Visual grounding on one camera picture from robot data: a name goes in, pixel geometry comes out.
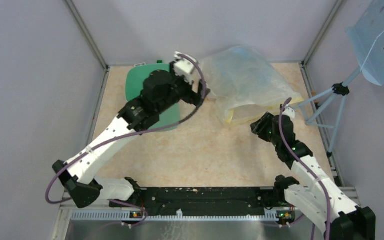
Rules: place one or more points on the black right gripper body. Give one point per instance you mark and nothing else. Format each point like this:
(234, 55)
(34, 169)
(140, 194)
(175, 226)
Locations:
(264, 129)

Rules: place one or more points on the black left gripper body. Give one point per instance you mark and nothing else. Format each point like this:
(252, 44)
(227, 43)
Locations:
(183, 90)

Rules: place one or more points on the clear plastic bag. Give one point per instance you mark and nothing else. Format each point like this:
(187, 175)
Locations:
(244, 85)

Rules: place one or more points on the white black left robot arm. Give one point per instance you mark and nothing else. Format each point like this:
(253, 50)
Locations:
(161, 90)

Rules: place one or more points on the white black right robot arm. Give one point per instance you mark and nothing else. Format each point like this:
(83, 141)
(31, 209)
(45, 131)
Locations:
(319, 199)

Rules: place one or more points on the green plastic trash bin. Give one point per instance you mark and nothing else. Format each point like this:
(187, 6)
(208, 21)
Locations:
(134, 85)

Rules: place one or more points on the light blue tripod stand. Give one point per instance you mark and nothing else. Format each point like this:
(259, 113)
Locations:
(322, 101)

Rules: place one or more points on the perforated light blue panel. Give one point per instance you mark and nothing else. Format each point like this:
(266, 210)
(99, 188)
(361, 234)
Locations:
(367, 39)

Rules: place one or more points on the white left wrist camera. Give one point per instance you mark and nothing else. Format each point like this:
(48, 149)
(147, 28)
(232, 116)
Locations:
(184, 67)

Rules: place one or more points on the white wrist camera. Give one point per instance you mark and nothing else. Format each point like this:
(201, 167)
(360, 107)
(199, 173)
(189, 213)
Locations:
(184, 67)
(289, 112)

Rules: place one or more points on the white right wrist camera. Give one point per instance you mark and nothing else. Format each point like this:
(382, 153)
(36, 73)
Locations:
(289, 112)

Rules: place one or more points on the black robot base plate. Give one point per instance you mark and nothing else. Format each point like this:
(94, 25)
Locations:
(208, 201)

